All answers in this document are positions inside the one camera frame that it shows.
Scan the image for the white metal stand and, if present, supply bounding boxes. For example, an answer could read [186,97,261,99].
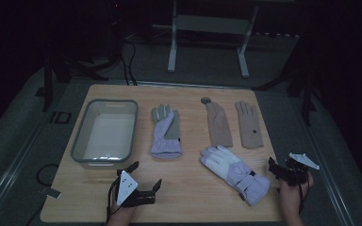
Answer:
[167,0,260,79]

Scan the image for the right hand-held gripper cable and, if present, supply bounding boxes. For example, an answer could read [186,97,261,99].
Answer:
[297,180,311,215]

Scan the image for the black stand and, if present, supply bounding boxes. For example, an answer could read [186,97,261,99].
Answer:
[253,37,321,127]
[34,53,107,113]

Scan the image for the clear plastic bin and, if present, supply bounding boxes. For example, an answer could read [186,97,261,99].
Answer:
[70,98,140,168]

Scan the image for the hand-held gripper cable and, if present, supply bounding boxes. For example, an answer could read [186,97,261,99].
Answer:
[106,180,121,221]
[297,180,311,215]

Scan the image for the plain beige knit glove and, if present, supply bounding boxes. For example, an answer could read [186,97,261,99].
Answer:
[206,102,234,149]

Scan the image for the purple glove with grey palm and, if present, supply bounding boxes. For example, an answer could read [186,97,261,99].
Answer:
[150,104,183,159]

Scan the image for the person's left hand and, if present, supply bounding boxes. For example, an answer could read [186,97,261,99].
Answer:
[107,205,138,222]

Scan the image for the beige knit glove with button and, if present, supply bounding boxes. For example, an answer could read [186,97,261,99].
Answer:
[234,101,264,150]

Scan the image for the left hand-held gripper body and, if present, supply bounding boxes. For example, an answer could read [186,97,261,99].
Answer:
[110,169,156,208]

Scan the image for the left hand-held gripper cable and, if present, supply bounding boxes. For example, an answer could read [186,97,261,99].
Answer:
[106,180,121,221]

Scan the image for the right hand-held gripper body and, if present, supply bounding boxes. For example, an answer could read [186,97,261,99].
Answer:
[279,153,321,186]

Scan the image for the purple and white ski glove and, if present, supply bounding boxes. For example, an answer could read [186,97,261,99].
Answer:
[200,144,272,207]

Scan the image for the person's right hand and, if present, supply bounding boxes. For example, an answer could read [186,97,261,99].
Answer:
[279,171,315,216]

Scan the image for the black cables on floor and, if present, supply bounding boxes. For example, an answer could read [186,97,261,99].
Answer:
[119,37,139,87]

